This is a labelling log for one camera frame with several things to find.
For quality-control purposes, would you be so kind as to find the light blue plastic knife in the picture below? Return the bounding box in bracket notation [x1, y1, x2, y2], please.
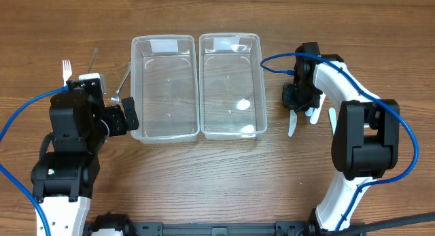
[288, 110, 298, 137]

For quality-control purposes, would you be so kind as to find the white plastic utensil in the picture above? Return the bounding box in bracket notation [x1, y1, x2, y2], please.
[310, 93, 326, 124]

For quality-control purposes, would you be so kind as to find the pale blue plastic knife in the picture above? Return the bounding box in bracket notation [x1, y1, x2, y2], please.
[328, 107, 337, 135]

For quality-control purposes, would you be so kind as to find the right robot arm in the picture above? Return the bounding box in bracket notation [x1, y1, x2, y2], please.
[282, 42, 399, 235]

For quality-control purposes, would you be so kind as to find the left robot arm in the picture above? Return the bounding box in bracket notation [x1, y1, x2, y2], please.
[31, 89, 139, 235]

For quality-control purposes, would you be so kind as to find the right clear plastic container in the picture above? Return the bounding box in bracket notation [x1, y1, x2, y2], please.
[198, 33, 267, 140]

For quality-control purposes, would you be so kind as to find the clear plastic container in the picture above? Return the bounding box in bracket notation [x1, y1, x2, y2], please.
[198, 33, 267, 140]
[130, 35, 200, 144]

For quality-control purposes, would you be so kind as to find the left clear plastic container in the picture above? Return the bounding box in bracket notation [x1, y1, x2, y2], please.
[130, 35, 200, 144]

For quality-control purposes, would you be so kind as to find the white plastic fork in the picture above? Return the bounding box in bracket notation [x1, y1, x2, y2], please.
[62, 59, 72, 86]

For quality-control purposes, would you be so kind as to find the right blue cable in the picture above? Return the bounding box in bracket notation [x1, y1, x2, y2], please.
[260, 52, 419, 232]

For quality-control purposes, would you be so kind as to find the blue cable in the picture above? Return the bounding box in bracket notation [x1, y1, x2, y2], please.
[260, 52, 419, 232]
[0, 86, 69, 236]

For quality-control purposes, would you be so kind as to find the left blue cable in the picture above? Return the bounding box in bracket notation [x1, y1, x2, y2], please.
[0, 86, 69, 236]

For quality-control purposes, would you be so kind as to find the metal utensil handle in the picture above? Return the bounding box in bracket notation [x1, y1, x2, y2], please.
[86, 48, 99, 73]

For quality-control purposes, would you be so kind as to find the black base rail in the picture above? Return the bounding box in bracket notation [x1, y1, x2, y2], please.
[82, 212, 316, 236]

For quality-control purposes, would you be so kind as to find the black cable bottom right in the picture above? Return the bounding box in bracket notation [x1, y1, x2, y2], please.
[326, 212, 435, 236]

